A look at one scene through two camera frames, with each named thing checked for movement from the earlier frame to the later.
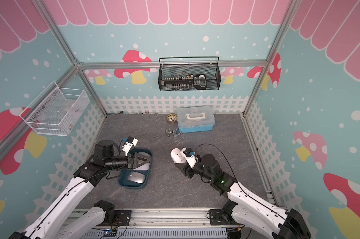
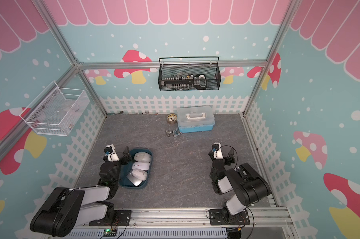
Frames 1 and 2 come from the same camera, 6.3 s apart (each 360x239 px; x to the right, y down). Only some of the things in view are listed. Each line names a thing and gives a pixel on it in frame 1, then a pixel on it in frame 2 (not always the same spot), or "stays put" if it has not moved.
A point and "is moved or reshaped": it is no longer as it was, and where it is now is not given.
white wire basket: x=56 y=111 stays put
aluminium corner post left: x=76 y=63 stays put
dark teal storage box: x=137 y=178 stays put
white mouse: x=144 y=167 → x=139 y=174
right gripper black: x=185 y=171 → x=228 y=162
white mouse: x=177 y=156 is moved or reshaped
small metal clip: x=174 y=133 stays put
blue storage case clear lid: x=195 y=118 stays put
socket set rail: x=197 y=81 stays put
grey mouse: x=144 y=155 is moved or reshaped
